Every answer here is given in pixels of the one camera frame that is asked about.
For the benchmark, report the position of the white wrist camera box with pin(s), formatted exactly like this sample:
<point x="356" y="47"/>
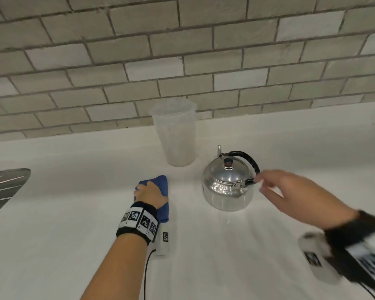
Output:
<point x="317" y="256"/>
<point x="165" y="237"/>

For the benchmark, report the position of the person's left fingers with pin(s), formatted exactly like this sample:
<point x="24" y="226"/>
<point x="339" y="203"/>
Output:
<point x="142" y="188"/>

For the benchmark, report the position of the person's left forearm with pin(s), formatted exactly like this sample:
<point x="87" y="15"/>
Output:
<point x="118" y="268"/>

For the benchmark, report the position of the blue cloth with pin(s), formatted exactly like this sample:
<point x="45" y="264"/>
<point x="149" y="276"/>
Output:
<point x="162" y="184"/>

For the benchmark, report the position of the person's right hand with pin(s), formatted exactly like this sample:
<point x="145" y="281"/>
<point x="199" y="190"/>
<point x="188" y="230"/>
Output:
<point x="309" y="199"/>

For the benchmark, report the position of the person's right fingers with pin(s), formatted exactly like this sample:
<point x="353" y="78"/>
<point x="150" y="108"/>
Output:
<point x="270" y="184"/>

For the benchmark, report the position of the person's left hand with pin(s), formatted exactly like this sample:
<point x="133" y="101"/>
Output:
<point x="151" y="196"/>

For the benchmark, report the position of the translucent plastic cup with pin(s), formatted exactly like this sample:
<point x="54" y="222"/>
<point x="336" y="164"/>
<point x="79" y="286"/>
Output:
<point x="175" y="134"/>

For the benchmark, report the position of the silver metal kettle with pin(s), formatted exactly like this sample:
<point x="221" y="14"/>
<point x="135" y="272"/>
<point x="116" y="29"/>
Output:
<point x="226" y="184"/>

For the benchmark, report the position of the black marker wristband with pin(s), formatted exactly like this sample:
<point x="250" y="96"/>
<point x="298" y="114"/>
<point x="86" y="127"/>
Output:
<point x="139" y="220"/>
<point x="362" y="249"/>

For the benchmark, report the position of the steel sink drainboard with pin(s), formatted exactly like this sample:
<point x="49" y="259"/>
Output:
<point x="3" y="190"/>

